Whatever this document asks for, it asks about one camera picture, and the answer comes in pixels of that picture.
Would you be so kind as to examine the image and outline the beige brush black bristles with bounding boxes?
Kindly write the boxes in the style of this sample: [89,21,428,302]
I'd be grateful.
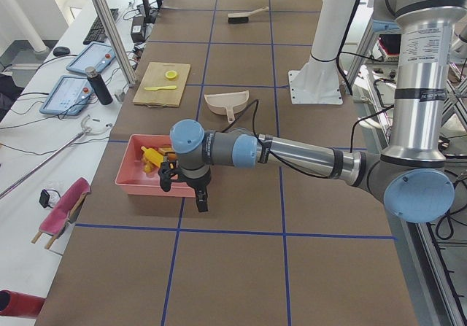
[227,7,269,24]

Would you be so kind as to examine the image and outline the metal reacher pole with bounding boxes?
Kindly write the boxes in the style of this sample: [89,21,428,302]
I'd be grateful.
[0,115,113,200]

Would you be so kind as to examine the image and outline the blue tablet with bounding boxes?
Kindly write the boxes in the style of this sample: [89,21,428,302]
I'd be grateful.
[39,75,94,116]
[66,42,115,74]

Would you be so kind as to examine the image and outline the black power adapter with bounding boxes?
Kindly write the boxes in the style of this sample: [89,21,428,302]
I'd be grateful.
[131,15,146,43]

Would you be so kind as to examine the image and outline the black computer mouse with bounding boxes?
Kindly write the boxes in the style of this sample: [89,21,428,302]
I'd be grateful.
[53,46,71,57]

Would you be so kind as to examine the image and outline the aluminium frame post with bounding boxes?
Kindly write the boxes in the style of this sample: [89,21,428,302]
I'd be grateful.
[92,0,136,88]

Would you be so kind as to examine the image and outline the yellow plastic toy knife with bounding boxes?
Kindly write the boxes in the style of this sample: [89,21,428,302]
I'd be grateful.
[144,85,177,91]

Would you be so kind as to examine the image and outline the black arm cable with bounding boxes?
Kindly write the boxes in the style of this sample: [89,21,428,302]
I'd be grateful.
[222,0,397,179]

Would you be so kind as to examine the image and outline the red cylinder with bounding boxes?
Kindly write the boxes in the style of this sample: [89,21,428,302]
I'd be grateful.
[1,290,45,319]

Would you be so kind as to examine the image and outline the blue tablet far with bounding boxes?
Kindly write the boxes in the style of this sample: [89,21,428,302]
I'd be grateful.
[66,42,115,74]

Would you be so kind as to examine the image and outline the yellow toy lemon slices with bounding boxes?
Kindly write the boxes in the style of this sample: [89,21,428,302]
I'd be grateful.
[165,70,178,80]

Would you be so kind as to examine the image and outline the tan toy ginger root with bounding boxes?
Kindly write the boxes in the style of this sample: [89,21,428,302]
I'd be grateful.
[143,162,158,174]

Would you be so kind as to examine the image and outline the bamboo cutting board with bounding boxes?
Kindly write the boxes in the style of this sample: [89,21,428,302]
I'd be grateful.
[133,62,190,107]

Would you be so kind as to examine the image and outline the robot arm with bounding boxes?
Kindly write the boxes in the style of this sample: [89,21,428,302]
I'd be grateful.
[158,0,466,223]

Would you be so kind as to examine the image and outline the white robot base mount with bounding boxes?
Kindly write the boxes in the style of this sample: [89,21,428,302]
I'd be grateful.
[288,0,360,105]

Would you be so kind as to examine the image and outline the beige plastic dustpan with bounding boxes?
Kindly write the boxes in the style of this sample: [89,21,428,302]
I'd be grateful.
[204,90,250,124]

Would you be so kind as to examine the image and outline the yellow toy corn cob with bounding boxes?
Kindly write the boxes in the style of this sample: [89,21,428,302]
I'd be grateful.
[141,146,164,167]

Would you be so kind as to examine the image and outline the brown toy potato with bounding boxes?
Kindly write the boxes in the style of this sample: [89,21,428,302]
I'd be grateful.
[157,145,177,161]

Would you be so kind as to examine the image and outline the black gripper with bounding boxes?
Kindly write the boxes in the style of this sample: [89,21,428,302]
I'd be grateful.
[158,161,211,213]

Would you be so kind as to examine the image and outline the pink cloth on wooden rack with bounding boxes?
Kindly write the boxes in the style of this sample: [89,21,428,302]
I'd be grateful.
[31,177,91,249]

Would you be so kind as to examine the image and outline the black keyboard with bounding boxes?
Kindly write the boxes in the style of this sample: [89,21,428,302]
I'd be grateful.
[82,17,107,45]

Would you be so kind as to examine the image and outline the black water bottle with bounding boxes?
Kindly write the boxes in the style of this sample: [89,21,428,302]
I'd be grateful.
[85,66,113,105]

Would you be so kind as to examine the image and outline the blue tablet near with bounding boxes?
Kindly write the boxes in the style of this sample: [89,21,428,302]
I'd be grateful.
[39,75,94,116]

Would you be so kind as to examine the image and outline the pink plastic bin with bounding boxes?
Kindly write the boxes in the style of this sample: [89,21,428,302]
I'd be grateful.
[115,134,195,198]

